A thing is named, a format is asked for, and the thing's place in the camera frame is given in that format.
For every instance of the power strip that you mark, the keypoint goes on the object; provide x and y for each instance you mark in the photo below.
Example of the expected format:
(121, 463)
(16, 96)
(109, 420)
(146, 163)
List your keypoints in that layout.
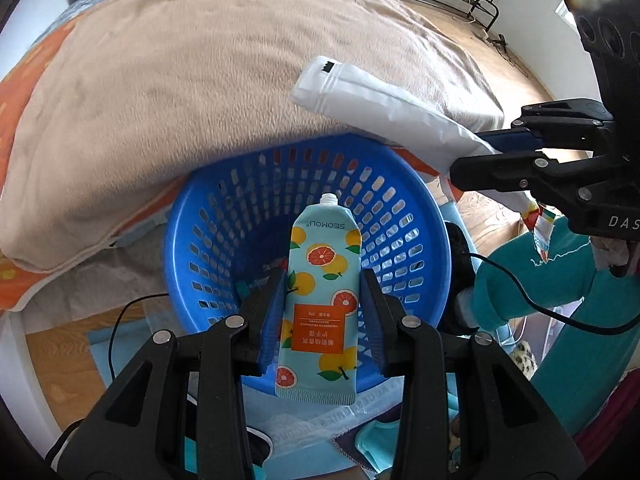
(497, 40)

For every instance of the colourful printed packet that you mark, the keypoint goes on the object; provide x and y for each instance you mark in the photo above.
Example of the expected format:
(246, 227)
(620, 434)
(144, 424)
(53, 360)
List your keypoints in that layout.
(542, 225)

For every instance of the blue plastic basket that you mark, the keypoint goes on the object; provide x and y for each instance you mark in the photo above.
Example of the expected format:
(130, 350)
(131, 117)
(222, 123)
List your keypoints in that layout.
(220, 200)

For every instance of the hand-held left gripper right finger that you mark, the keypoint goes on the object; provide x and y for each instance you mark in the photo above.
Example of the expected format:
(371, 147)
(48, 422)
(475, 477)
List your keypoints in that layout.
(372, 315)

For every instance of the blue plaid bed sheet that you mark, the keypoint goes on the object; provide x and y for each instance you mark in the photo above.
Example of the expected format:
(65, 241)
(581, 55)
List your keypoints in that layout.
(65, 15)

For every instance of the white and blue snack packet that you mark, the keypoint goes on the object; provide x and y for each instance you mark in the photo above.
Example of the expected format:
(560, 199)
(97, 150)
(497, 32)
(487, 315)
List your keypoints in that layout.
(380, 105)

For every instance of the person's teal pants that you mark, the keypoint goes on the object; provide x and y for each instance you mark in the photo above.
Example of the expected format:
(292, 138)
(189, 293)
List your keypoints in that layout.
(590, 350)

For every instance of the person's right hand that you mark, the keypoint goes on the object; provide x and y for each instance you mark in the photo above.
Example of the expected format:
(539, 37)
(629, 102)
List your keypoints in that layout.
(607, 252)

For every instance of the beige blanket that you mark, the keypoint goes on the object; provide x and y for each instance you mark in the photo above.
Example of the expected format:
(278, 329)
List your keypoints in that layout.
(175, 85)

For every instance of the light blue fruit-print tube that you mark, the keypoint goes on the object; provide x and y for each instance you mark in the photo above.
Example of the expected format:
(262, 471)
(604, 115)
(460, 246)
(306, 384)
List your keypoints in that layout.
(320, 270)

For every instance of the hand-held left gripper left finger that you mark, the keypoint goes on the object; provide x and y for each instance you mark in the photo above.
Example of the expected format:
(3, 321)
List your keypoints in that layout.
(272, 310)

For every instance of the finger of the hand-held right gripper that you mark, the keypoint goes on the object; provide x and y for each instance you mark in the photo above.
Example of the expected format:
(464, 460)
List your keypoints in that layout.
(500, 172)
(515, 140)

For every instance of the leopard print slipper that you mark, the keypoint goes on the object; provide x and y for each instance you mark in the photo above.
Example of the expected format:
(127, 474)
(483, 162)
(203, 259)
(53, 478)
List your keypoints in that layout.
(525, 360)

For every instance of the clear printed plastic bag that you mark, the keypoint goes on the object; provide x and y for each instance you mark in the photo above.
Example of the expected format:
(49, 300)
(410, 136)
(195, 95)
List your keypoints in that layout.
(325, 417)

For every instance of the orange floral bed sheet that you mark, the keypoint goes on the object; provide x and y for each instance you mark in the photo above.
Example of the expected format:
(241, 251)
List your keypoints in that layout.
(35, 55)

